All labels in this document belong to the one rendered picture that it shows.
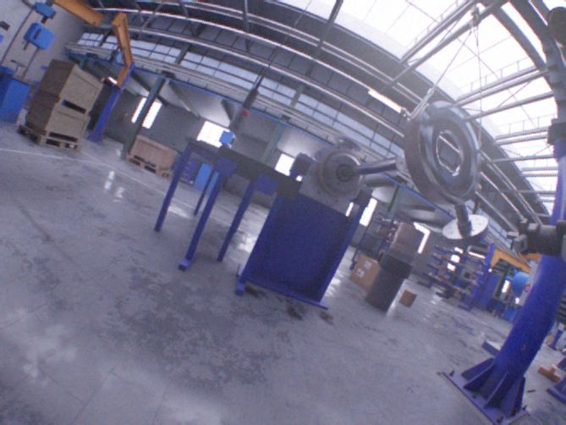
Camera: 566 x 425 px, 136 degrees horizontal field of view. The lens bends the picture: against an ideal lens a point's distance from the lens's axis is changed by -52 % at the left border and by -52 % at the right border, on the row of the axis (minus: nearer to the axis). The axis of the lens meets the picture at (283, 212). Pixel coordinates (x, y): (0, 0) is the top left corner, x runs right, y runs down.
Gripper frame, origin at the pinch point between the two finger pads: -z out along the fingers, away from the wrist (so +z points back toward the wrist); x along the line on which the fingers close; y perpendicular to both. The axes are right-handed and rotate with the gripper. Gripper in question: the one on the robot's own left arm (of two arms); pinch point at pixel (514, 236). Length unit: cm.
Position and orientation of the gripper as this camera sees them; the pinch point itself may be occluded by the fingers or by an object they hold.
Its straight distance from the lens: 92.0
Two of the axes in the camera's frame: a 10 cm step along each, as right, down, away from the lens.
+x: -4.2, -9.0, -1.2
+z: 1.9, 0.4, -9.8
